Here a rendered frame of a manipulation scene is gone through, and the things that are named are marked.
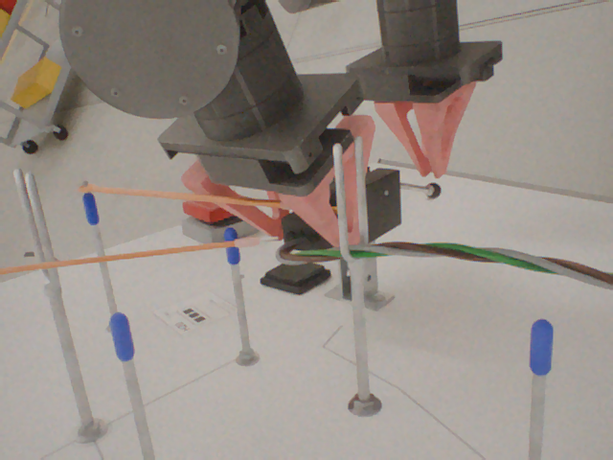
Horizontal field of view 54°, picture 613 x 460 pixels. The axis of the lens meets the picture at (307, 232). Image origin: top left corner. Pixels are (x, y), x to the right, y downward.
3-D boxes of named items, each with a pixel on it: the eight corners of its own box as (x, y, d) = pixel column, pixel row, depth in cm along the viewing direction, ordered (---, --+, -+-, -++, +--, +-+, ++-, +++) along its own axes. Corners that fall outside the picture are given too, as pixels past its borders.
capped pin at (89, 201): (132, 323, 43) (101, 176, 39) (121, 333, 41) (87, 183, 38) (114, 321, 43) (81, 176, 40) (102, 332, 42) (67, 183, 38)
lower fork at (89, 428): (66, 431, 32) (-6, 172, 27) (98, 415, 33) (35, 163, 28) (80, 448, 30) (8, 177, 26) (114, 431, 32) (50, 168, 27)
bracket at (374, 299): (396, 297, 43) (393, 232, 41) (376, 311, 41) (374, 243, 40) (343, 284, 46) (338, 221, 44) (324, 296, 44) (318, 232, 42)
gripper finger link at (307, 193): (355, 297, 33) (292, 164, 27) (261, 273, 38) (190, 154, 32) (410, 214, 37) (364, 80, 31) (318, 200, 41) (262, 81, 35)
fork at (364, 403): (361, 391, 33) (344, 134, 28) (389, 402, 32) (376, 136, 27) (339, 410, 32) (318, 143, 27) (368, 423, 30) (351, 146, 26)
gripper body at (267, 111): (306, 184, 28) (239, 40, 24) (169, 167, 35) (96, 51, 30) (373, 103, 31) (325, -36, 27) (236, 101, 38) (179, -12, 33)
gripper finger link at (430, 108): (446, 196, 46) (435, 75, 42) (368, 186, 50) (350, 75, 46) (484, 161, 50) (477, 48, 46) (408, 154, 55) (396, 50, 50)
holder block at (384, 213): (402, 224, 43) (400, 169, 41) (357, 251, 39) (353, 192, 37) (353, 216, 45) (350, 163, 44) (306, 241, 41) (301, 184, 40)
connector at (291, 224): (360, 228, 40) (358, 199, 39) (323, 256, 36) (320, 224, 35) (322, 223, 41) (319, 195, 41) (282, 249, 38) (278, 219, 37)
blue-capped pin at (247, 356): (264, 357, 37) (248, 225, 34) (248, 369, 36) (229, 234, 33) (247, 351, 38) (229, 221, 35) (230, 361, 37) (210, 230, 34)
